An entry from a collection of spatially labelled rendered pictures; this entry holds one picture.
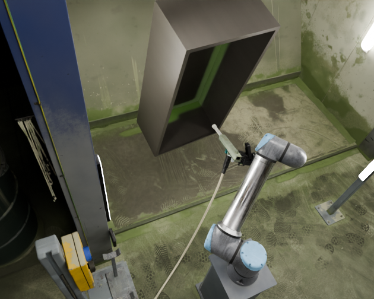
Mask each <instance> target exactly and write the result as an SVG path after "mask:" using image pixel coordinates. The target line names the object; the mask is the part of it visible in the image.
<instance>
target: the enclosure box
mask: <svg viewBox="0 0 374 299"><path fill-rule="evenodd" d="M280 27H281V26H280V24H279V23H278V21H277V20H276V19H275V18H274V16H273V15H272V14H271V13H270V11H269V10H268V8H267V7H266V6H265V5H264V3H263V2H262V1H261V0H155V2H154V9H153V17H152V22H151V30H150V37H149V42H148V49H147V57H146V62H145V69H144V76H143V81H142V89H141V97H140V104H139V109H138V116H137V124H138V126H139V127H140V129H141V131H142V133H143V135H144V137H145V139H146V141H147V143H148V144H149V146H150V148H151V150H152V152H153V154H154V156H155V157H156V156H159V155H162V154H164V153H167V152H169V151H172V150H175V149H177V148H180V147H182V146H185V145H188V144H190V143H193V142H195V141H198V140H200V139H203V138H206V137H208V136H211V135H213V134H216V133H217V132H216V131H215V129H213V127H212V125H213V124H215V125H216V126H217V128H218V129H219V130H220V128H221V126H222V124H223V123H224V121H225V119H226V118H227V116H228V114H229V113H230V111H231V109H232V108H233V106H234V104H235V102H236V101H237V99H238V98H239V96H240V94H241V92H242V91H243V89H244V87H245V86H246V84H247V83H248V81H249V79H250V77H251V76H252V74H253V72H254V70H255V69H256V67H257V66H258V64H259V62H260V61H261V59H262V57H263V56H264V54H265V52H266V51H267V49H268V47H269V45H270V44H271V42H272V40H273V39H274V37H275V35H276V34H277V32H278V31H279V29H280Z"/></svg>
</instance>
